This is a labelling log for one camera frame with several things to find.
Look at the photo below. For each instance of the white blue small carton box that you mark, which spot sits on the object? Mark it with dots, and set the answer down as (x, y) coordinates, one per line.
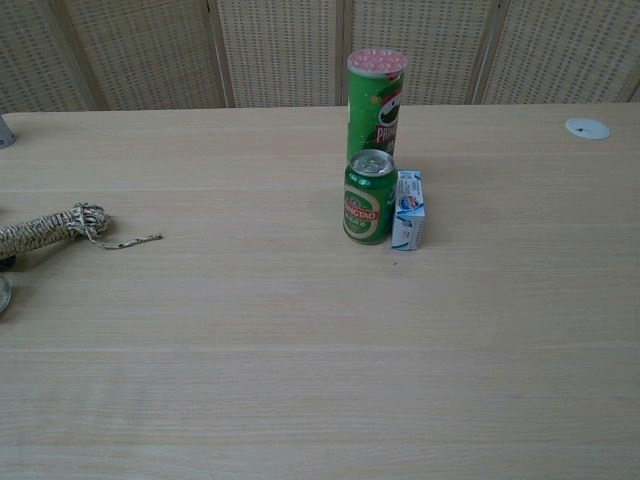
(409, 212)

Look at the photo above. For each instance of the beige perforated folding screen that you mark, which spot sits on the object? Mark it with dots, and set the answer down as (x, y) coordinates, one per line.
(280, 50)

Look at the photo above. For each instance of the green Tsingtao beer can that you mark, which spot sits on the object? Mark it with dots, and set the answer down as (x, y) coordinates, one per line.
(367, 210)

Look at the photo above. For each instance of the white round table grommet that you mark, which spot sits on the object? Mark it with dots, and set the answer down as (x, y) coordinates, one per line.
(587, 128)

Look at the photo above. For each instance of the green Pringles chips tube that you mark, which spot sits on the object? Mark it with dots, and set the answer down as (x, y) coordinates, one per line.
(372, 115)

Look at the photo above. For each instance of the round clear glass object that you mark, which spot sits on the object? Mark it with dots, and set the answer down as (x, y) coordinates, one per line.
(3, 295)

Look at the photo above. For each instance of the grey metal cylinder object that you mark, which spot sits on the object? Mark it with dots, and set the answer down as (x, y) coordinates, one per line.
(5, 131)

